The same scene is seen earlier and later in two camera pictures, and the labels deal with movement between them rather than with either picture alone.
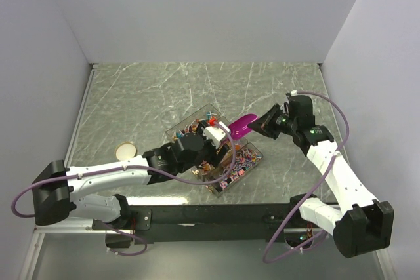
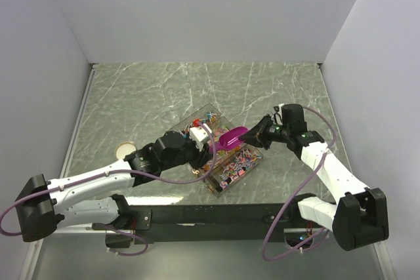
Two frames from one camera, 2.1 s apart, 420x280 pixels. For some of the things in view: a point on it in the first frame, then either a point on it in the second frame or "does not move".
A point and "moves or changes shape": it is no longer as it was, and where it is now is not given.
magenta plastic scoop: [240, 128] moves or changes shape
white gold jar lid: [125, 150] does not move
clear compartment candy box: [230, 165] does not move
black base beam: [211, 223] does not move
